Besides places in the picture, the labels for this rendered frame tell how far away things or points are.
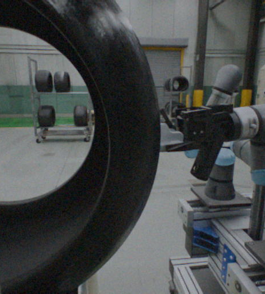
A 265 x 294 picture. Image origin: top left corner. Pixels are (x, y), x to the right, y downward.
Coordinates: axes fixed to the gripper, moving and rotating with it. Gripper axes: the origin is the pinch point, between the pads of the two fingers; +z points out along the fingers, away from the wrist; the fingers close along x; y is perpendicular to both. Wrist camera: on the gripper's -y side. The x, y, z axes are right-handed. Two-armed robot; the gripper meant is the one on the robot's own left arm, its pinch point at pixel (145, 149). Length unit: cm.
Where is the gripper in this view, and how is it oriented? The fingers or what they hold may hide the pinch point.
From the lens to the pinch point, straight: 51.6
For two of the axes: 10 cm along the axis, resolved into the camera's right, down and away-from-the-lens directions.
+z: -9.7, 1.6, -1.8
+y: -1.1, -9.6, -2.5
